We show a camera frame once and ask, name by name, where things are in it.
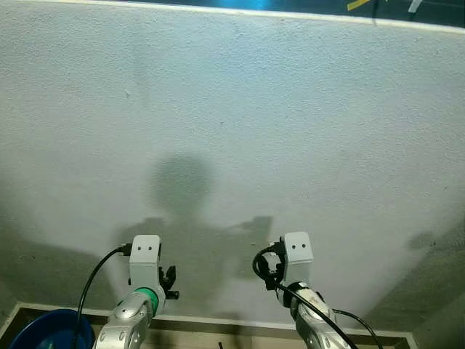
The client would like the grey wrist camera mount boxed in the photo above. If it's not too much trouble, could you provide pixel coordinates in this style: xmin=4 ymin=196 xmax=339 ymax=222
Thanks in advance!
xmin=129 ymin=234 xmax=163 ymax=293
xmin=280 ymin=231 xmax=314 ymax=286

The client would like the blue plastic basin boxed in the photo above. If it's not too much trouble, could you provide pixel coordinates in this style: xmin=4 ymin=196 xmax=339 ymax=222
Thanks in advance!
xmin=7 ymin=308 xmax=96 ymax=349

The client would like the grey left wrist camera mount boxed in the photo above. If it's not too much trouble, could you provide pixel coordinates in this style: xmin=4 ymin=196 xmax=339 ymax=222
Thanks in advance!
xmin=129 ymin=234 xmax=163 ymax=293

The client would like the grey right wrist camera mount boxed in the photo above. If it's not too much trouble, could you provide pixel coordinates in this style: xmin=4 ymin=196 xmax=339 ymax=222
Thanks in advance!
xmin=280 ymin=231 xmax=314 ymax=286

